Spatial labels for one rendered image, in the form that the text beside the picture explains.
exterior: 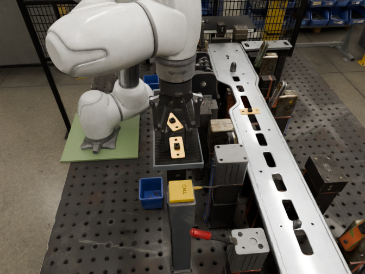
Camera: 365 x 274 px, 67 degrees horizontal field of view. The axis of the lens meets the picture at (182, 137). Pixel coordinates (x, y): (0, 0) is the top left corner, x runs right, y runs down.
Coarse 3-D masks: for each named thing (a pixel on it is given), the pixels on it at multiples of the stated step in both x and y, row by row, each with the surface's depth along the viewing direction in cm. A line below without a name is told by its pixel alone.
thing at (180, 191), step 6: (180, 180) 71; (186, 180) 71; (174, 186) 70; (180, 186) 70; (186, 186) 70; (174, 192) 69; (180, 192) 69; (186, 192) 69; (192, 192) 69; (174, 198) 68; (180, 198) 68; (186, 198) 68; (192, 198) 68
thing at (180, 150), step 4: (172, 140) 82; (180, 140) 82; (172, 144) 81; (176, 144) 80; (180, 144) 81; (172, 148) 79; (176, 148) 79; (180, 148) 79; (172, 152) 78; (176, 152) 78; (180, 152) 78; (184, 152) 78; (172, 156) 77; (176, 156) 77; (180, 156) 77; (184, 156) 77
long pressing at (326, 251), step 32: (224, 64) 147; (256, 96) 126; (256, 160) 98; (288, 160) 98; (256, 192) 87; (288, 192) 88; (288, 224) 80; (320, 224) 80; (288, 256) 73; (320, 256) 73
